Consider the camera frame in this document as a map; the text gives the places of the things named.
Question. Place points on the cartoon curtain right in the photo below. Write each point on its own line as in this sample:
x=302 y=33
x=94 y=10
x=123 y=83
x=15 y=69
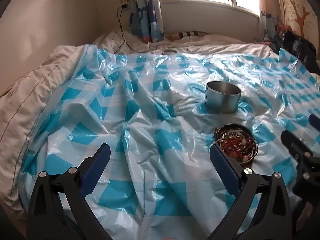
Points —
x=269 y=13

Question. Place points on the silver tin lid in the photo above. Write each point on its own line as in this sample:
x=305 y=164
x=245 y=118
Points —
x=169 y=52

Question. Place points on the black round jewelry tray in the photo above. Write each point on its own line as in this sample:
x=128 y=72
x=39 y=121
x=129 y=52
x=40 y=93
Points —
x=240 y=139

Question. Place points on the blue white checkered plastic sheet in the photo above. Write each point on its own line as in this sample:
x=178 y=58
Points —
x=160 y=182

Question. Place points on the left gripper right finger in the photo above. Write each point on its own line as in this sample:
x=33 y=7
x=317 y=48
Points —
x=273 y=216

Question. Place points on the blue cartoon curtain left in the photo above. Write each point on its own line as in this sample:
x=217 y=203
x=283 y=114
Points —
x=146 y=20

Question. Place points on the black clothes pile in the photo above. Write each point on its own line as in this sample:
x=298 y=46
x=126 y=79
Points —
x=299 y=47

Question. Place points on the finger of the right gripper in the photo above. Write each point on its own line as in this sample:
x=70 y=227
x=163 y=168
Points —
x=296 y=147
x=314 y=121

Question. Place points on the tree decal wardrobe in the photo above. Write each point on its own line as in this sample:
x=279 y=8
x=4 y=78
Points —
x=300 y=16

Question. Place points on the striped brown pillow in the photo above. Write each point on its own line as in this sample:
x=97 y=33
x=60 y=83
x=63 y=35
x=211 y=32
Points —
x=179 y=36

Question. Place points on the white striped duvet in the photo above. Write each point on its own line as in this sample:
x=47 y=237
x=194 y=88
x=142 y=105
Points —
x=25 y=100

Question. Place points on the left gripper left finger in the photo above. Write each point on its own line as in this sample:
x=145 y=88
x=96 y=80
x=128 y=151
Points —
x=58 y=209

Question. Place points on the round silver metal tin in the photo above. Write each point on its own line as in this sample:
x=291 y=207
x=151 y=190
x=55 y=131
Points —
x=222 y=97

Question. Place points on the red gold jewelry pile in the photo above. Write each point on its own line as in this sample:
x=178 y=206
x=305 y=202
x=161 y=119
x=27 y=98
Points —
x=237 y=143

